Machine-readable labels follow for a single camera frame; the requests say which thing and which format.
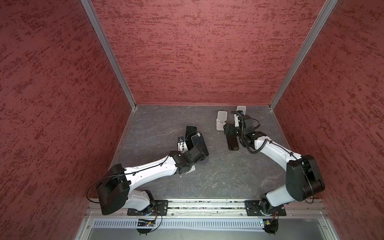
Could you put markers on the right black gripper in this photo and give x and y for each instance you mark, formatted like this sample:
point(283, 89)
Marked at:
point(226, 129)

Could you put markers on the white phone stand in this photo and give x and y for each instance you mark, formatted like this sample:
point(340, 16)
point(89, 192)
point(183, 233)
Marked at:
point(221, 120)
point(241, 109)

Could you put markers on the black phone with tag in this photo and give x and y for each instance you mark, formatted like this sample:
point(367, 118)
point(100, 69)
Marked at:
point(232, 142)

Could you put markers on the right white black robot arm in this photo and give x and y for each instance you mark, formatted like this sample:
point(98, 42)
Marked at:
point(303, 176)

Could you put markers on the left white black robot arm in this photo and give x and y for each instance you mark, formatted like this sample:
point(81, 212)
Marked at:
point(117, 188)

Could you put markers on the round dark purple stand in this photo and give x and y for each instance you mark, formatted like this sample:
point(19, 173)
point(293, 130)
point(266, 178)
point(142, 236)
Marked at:
point(204, 161)

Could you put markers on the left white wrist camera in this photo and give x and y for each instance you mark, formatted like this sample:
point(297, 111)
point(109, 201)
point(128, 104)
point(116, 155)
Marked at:
point(182, 147)

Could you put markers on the aluminium front rail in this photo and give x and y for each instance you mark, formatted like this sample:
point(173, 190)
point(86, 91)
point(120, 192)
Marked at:
point(235, 208)

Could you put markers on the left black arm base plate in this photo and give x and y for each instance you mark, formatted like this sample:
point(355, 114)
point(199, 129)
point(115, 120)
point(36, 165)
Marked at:
point(162, 206)

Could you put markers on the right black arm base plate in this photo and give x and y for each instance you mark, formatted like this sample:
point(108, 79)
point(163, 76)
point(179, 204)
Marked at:
point(255, 208)

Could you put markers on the left circuit board with wires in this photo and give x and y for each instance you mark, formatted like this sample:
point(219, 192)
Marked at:
point(145, 223)

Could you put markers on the circuit board with wires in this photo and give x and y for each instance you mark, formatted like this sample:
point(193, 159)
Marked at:
point(271, 226)
point(145, 223)

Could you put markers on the right circuit board with wires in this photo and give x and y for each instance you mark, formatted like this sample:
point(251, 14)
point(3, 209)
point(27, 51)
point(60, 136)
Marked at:
point(271, 226)

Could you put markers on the white slotted cable duct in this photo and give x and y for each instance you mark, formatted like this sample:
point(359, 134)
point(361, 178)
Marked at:
point(252, 225)

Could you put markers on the right aluminium corner post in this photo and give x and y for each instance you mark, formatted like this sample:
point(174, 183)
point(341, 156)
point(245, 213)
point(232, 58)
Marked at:
point(317, 26)

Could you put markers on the aluminium corner post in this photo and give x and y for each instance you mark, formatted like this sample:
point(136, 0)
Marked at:
point(317, 26)
point(92, 15)

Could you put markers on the left aluminium corner post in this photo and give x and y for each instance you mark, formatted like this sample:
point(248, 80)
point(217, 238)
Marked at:
point(92, 15)

